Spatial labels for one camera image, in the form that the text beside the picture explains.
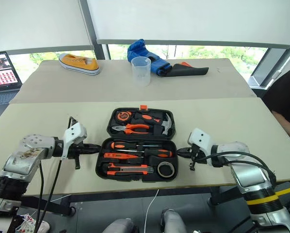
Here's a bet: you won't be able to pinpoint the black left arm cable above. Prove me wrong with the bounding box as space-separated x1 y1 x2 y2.
35 116 78 233

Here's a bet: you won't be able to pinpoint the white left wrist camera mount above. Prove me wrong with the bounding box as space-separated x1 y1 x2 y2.
61 122 88 160

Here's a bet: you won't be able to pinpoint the open grey laptop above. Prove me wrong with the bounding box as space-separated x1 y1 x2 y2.
0 51 23 121

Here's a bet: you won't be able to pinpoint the white cable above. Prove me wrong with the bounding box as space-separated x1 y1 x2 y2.
144 189 161 233

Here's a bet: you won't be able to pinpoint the orange black tape measure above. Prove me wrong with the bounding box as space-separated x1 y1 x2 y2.
116 111 132 121

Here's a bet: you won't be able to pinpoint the black plastic tool case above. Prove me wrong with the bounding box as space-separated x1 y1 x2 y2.
95 104 179 183

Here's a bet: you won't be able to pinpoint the black electrical tape roll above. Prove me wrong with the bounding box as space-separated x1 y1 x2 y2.
157 161 176 178

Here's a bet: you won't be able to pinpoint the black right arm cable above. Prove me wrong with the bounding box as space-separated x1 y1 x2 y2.
195 151 277 186

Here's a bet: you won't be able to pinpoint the orange voltage tester pen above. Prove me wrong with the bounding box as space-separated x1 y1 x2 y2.
103 152 143 160

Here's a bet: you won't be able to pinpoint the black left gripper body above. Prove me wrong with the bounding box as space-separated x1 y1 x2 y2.
67 143 87 170

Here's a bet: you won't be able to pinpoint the grey rounded shape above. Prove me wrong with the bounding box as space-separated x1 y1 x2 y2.
102 218 139 233
160 208 188 233

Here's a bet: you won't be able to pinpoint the slotted screwdriver orange black handle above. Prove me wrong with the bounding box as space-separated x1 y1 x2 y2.
110 141 161 150

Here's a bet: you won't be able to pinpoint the white roller blind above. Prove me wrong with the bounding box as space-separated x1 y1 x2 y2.
86 0 290 50
0 0 95 55

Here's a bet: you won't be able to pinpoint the claw hammer orange black handle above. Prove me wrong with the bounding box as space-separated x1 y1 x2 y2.
139 112 175 136

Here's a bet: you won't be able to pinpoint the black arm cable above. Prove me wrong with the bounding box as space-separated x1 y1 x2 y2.
195 151 277 186
35 116 78 233

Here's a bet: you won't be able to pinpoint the black table frame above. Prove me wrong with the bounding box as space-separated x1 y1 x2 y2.
20 185 248 217

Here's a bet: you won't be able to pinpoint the Phillips screwdriver orange black handle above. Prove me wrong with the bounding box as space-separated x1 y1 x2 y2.
115 148 173 158

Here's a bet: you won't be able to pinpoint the clear plastic measuring cup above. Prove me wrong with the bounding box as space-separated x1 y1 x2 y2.
130 56 152 87

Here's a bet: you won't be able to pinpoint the black orange folded pouch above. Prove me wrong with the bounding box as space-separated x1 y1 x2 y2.
159 61 210 78

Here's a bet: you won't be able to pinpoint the yellow canvas sneaker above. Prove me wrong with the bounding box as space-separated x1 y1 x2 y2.
58 53 101 76

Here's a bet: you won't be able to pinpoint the white patterned sneaker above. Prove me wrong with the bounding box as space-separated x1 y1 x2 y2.
15 213 51 233

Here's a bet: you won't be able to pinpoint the orange handled pliers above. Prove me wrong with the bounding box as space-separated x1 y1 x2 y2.
111 123 151 135

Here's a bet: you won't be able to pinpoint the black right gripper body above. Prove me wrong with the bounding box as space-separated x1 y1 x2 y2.
188 144 201 172

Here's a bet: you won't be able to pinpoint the grey window post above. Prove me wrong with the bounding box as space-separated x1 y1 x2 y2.
77 0 111 60

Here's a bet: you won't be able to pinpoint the person in black shirt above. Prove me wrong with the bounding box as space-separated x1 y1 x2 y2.
262 66 290 149

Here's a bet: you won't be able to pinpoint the orange black utility knife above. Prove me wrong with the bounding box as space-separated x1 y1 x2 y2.
106 163 154 176

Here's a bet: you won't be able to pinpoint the blue boxing glove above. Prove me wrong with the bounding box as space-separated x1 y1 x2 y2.
127 38 173 77

